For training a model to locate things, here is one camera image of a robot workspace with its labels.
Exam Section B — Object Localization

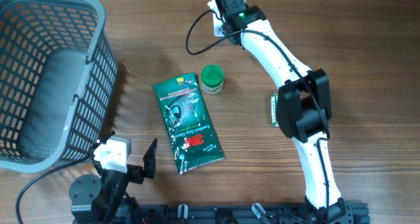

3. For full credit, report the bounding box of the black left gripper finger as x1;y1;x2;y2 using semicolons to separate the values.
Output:
98;130;116;142
143;138;158;179

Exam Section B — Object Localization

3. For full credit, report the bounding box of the green 3M gloves package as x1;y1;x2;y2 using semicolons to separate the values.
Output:
153;73;224;174

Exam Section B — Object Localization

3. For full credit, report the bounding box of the green lid jar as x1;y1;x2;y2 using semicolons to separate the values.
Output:
201;64;224;95

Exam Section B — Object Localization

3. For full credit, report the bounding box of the green white gum pack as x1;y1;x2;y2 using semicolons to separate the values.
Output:
270;93;279;127

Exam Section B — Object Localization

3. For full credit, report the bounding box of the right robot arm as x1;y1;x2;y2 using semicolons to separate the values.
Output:
211;0;353;223

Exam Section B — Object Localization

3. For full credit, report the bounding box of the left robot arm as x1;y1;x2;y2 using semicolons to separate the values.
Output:
69;133;158;223

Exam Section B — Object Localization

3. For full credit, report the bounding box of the white barcode scanner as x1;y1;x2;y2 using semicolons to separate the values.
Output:
207;0;225;37

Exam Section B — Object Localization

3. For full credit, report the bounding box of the grey plastic basket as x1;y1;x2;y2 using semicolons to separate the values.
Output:
1;0;118;173

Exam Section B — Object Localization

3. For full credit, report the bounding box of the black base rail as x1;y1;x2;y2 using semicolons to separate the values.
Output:
136;202;371;224

